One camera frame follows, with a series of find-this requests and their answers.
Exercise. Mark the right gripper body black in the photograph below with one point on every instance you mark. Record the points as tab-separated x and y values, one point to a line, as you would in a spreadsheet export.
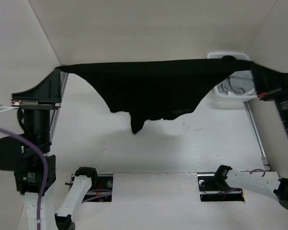
272	94

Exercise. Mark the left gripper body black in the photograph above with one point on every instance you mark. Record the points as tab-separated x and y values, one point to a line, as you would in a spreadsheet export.
36	106

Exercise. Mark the black tank top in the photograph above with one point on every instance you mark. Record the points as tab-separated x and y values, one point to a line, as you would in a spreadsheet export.
154	90

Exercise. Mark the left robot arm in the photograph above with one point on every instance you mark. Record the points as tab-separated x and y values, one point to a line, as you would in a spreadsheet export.
26	154

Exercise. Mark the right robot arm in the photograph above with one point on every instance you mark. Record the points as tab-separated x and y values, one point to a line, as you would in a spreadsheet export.
277	189

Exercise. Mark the grey garment in basket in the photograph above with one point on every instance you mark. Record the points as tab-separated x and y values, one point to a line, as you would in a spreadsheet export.
239	83

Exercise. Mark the white plastic basket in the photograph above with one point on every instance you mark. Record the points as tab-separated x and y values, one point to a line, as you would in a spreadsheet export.
240	56

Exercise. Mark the black garment in basket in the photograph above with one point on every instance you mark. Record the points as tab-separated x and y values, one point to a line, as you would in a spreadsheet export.
228	58

